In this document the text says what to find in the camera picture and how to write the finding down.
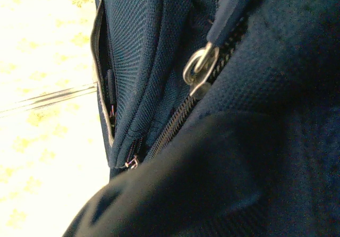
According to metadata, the navy blue backpack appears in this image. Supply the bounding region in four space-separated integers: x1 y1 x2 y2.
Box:
62 0 340 237

